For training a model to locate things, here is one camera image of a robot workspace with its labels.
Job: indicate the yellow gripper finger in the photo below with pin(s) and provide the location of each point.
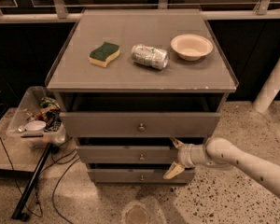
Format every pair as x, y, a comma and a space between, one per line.
174, 170
177, 143

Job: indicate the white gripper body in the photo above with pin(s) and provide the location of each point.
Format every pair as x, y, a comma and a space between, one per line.
184, 156

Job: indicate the grey drawer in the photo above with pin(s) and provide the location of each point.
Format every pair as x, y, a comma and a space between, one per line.
140, 124
146, 176
127, 154

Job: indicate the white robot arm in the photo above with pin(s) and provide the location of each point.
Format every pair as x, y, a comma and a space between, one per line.
221, 153

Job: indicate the grey drawer cabinet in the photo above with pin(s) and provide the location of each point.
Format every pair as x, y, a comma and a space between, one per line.
125, 86

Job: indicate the grey bottom drawer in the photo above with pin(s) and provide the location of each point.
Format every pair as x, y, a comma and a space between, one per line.
146, 176

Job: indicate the grey top drawer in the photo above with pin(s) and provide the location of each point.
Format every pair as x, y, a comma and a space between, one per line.
140, 124

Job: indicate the crushed silver can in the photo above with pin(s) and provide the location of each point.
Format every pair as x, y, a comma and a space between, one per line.
150, 56

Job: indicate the white bowl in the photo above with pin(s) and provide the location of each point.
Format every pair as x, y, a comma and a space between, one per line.
191, 47

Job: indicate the green yellow sponge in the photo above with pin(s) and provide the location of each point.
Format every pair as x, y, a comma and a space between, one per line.
105, 54

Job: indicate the white diagonal pole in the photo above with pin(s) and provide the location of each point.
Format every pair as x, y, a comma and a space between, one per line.
269, 90

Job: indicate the clear plastic bin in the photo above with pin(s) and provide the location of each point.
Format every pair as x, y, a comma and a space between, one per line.
37, 104

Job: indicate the black metal bar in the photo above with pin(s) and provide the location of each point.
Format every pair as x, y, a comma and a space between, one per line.
18, 212

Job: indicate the metal window railing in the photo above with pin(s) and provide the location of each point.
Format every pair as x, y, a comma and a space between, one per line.
146, 6

